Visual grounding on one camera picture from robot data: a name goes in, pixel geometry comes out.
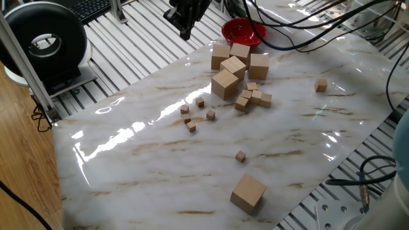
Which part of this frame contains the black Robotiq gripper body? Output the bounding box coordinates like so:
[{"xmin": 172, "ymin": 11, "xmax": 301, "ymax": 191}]
[{"xmin": 169, "ymin": 0, "xmax": 212, "ymax": 15}]

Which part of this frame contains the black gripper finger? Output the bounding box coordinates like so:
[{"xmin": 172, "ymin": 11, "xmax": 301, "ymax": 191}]
[
  {"xmin": 163, "ymin": 6, "xmax": 188, "ymax": 41},
  {"xmin": 183, "ymin": 9, "xmax": 205, "ymax": 41}
]

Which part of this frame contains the large wooden cube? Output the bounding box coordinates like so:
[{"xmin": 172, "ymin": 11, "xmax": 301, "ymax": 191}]
[
  {"xmin": 247, "ymin": 53, "xmax": 270, "ymax": 81},
  {"xmin": 229, "ymin": 42, "xmax": 251, "ymax": 68},
  {"xmin": 210, "ymin": 43, "xmax": 231, "ymax": 71},
  {"xmin": 210, "ymin": 68, "xmax": 240, "ymax": 101},
  {"xmin": 229, "ymin": 173, "xmax": 268, "ymax": 215},
  {"xmin": 219, "ymin": 55, "xmax": 247, "ymax": 81}
]

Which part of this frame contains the red glossy bowl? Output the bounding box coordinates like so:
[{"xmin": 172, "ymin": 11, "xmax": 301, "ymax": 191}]
[{"xmin": 221, "ymin": 17, "xmax": 268, "ymax": 48}]

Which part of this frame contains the black computer keyboard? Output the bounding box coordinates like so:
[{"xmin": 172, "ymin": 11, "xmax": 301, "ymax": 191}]
[{"xmin": 56, "ymin": 0, "xmax": 128, "ymax": 25}]

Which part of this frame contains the white marble pattern sheet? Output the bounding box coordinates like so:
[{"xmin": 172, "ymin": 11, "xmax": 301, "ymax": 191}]
[{"xmin": 50, "ymin": 0, "xmax": 409, "ymax": 230}]

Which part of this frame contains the round silver mounting plate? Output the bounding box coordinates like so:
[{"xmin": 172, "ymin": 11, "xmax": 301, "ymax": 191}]
[{"xmin": 324, "ymin": 0, "xmax": 405, "ymax": 38}]

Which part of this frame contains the aluminium corner bracket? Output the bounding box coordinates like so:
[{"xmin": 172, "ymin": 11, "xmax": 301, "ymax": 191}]
[{"xmin": 109, "ymin": 0, "xmax": 128, "ymax": 25}]

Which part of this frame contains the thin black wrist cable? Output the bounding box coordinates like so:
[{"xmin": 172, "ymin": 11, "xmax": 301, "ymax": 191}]
[{"xmin": 223, "ymin": 0, "xmax": 352, "ymax": 29}]

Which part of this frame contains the thick black wrist cable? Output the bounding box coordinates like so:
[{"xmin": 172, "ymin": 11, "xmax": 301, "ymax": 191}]
[{"xmin": 241, "ymin": 0, "xmax": 403, "ymax": 52}]

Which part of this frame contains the white lamp base plate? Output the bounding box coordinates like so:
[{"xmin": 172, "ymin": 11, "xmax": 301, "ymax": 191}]
[{"xmin": 4, "ymin": 40, "xmax": 98, "ymax": 98}]

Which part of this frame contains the aluminium frame post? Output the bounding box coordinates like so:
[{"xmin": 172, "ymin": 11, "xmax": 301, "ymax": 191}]
[{"xmin": 0, "ymin": 11, "xmax": 62, "ymax": 124}]

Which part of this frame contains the tangled thin black cable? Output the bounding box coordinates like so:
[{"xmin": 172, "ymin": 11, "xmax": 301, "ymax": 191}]
[{"xmin": 31, "ymin": 100, "xmax": 52, "ymax": 133}]

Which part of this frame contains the thin black hanging cable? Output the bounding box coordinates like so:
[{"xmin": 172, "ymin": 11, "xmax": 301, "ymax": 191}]
[{"xmin": 385, "ymin": 43, "xmax": 409, "ymax": 112}]

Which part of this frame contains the black floor cable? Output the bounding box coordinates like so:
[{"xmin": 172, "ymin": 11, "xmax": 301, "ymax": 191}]
[{"xmin": 0, "ymin": 180, "xmax": 54, "ymax": 230}]

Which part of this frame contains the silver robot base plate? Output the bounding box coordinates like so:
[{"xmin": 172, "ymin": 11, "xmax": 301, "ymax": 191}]
[{"xmin": 314, "ymin": 198, "xmax": 365, "ymax": 230}]

